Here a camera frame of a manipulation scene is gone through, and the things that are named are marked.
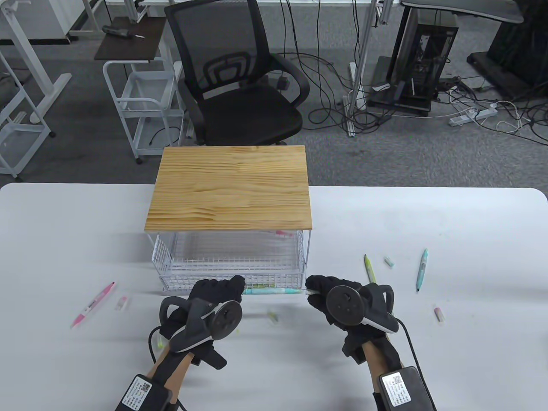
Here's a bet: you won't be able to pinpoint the dark brown side table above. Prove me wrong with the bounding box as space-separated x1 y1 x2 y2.
94 16 168 61

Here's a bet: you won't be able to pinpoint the person's left forearm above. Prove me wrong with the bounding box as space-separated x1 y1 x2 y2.
148 342 191 411

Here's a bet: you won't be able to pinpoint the teal double-ended highlighter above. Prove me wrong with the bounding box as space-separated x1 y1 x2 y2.
243 288 308 296
416 248 429 293

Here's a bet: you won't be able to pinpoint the white wire basket drawer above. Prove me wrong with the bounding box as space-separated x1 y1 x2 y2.
151 231 308 297

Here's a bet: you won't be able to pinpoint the white power strip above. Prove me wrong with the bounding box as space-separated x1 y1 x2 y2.
448 107 499 127

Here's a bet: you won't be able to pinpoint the black machine base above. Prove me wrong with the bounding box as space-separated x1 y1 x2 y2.
467 12 548 102

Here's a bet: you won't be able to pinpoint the black handled screwdriver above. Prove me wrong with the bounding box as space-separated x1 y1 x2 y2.
101 25 146 40

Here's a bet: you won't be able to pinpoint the black mesh office chair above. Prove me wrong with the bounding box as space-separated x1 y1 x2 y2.
164 0 311 146

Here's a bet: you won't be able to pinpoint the aluminium profile post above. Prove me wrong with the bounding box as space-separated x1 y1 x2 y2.
345 0 386 138

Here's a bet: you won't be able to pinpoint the white desk leg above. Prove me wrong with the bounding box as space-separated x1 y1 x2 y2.
0 0 72 125

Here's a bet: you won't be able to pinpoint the black tracking controller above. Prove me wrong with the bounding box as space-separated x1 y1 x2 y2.
159 296 244 354
326 283 399 334

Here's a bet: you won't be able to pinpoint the black floor cables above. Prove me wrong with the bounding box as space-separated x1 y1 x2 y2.
437 76 548 146
274 0 396 131

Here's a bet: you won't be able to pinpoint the grey standing desk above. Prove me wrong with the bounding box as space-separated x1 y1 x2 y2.
368 0 525 118

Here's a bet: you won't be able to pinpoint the person's right hand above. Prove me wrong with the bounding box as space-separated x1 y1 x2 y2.
305 275 399 364

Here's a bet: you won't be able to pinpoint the person's right forearm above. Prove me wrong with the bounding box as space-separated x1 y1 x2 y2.
362 340 404 392

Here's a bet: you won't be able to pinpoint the black computer tower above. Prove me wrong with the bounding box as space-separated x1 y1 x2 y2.
387 24 459 113

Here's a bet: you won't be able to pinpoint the black glove cable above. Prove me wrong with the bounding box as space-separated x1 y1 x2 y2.
148 326 164 364
396 319 429 386

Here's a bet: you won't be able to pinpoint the wooden top wire rack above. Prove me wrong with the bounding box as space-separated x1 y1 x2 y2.
145 145 313 269

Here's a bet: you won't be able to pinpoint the person's left hand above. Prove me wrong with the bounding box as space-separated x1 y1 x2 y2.
161 275 246 369

